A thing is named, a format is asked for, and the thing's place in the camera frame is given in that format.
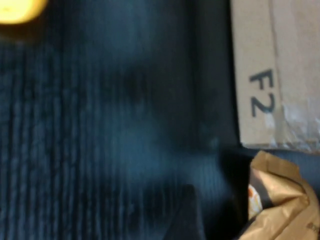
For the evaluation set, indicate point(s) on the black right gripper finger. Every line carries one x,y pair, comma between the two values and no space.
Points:
190,215

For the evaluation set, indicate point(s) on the blue ridged chips bag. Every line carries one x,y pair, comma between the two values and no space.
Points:
282,200

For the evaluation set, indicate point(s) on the yellow mushroom-shaped toy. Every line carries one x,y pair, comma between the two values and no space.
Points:
17,10

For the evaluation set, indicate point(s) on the cardboard box with F2 print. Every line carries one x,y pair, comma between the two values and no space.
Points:
255,62

